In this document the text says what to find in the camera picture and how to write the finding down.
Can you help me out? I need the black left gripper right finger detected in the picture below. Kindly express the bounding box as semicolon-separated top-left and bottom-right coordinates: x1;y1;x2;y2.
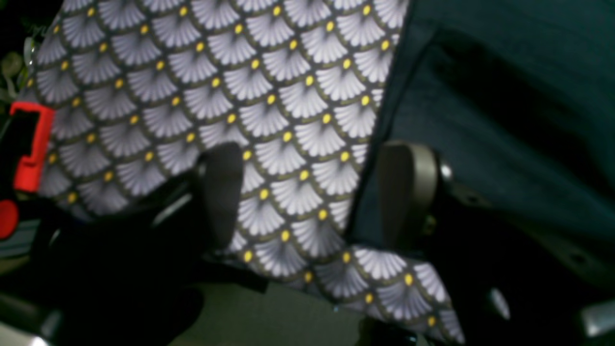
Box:
377;141;440;250

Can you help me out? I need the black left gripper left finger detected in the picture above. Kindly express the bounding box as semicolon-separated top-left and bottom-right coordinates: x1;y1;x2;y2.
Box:
192;142;244;250

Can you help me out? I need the dark navy T-shirt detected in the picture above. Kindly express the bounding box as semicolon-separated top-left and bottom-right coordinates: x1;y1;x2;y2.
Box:
345;0;614;289

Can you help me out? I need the patterned scallop tablecloth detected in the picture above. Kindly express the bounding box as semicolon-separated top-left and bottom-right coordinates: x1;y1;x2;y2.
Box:
18;0;464;344

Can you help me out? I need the red black table clamp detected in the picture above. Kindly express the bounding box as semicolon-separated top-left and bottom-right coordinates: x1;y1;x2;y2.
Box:
0;101;55;241

